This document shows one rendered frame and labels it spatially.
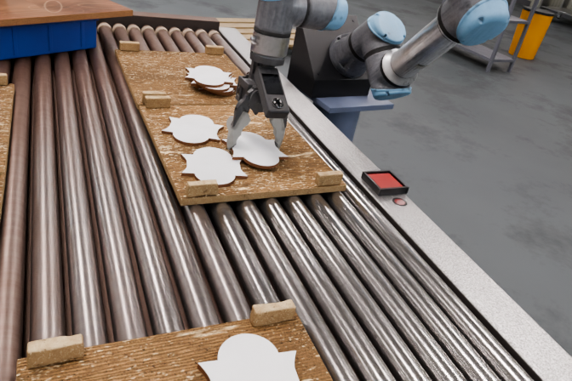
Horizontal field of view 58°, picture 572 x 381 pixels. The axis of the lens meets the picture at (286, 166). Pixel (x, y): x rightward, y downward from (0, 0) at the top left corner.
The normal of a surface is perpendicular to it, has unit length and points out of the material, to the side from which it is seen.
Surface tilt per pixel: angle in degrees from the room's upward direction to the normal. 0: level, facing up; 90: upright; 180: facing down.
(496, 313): 0
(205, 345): 0
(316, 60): 46
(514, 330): 0
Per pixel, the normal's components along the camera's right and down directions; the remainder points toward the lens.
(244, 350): 0.17, -0.86
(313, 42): 0.47, -0.24
